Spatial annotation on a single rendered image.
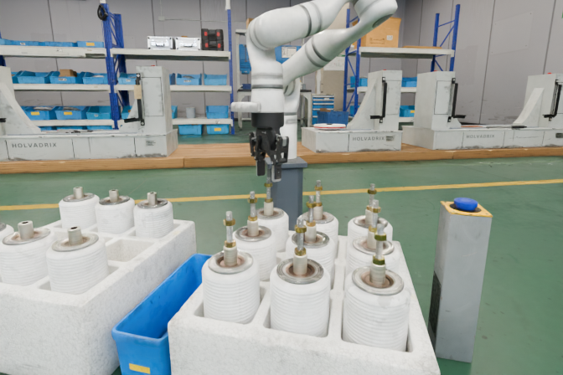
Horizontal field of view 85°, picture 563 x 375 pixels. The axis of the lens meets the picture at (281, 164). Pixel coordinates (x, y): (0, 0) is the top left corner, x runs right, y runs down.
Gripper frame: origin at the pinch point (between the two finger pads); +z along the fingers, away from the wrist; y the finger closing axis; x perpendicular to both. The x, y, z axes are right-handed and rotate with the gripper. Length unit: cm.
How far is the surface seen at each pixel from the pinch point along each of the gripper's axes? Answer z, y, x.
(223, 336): 17.7, -22.4, 22.0
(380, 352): 17.3, -37.9, 5.7
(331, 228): 11.0, -13.5, -8.0
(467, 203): 2.4, -34.3, -22.7
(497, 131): 11, 67, -302
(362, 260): 11.1, -27.0, -2.6
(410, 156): 31, 100, -213
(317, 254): 10.8, -21.0, 2.7
